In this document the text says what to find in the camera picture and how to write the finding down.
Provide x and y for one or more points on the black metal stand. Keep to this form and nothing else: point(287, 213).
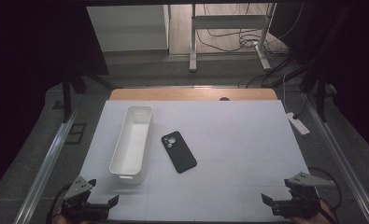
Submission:
point(67, 96)
point(320, 93)

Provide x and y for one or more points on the dark round table grommet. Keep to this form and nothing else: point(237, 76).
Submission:
point(224, 99)

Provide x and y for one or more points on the white power strip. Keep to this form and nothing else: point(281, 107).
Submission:
point(298, 123)

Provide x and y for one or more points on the long white plastic bin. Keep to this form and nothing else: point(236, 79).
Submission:
point(130, 146)

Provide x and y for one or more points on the white cabinet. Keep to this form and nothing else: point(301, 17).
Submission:
point(129, 28)

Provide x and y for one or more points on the aluminium rail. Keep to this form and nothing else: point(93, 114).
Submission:
point(45, 168)
point(344, 161)

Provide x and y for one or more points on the person's left hand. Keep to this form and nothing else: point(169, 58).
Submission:
point(59, 219)

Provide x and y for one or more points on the white table mat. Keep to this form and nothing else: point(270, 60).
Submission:
point(235, 140)

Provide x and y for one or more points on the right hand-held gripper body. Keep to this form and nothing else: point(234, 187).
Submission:
point(303, 199)

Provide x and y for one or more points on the person's right hand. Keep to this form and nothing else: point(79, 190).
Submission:
point(323, 213)

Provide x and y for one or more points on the black curtain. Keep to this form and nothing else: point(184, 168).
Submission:
point(26, 77)
point(356, 68)

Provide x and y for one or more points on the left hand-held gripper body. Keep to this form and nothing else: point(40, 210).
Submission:
point(78, 189)

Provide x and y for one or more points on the white desk frame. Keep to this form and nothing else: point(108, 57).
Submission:
point(227, 22)

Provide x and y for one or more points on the black phone case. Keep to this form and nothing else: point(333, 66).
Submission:
point(179, 152)

